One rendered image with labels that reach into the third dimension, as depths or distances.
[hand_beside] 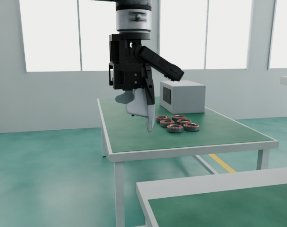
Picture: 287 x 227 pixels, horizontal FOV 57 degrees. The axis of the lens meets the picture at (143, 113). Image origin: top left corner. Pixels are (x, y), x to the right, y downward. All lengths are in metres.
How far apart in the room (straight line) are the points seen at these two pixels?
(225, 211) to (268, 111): 4.93
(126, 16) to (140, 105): 0.18
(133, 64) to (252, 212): 0.74
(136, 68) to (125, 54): 0.04
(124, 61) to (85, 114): 4.13
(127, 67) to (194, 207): 0.66
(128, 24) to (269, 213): 0.83
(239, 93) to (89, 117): 2.88
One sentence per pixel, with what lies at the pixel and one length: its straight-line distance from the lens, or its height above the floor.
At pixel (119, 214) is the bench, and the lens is 1.74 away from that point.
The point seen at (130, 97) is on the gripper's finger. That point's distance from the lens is 0.64.
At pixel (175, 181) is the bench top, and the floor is 0.75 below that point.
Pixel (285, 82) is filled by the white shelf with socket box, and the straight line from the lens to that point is 1.32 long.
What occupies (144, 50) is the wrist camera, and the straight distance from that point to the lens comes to 0.56.
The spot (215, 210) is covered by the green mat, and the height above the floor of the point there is 0.75.
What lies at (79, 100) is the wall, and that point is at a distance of 4.62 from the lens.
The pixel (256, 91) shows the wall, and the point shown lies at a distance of 5.63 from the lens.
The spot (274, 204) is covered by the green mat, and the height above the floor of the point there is 0.75.
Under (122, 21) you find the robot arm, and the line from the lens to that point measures 0.56.
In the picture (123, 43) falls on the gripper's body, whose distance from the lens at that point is 0.56.
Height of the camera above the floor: 1.31
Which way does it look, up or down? 13 degrees down
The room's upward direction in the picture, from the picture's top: straight up
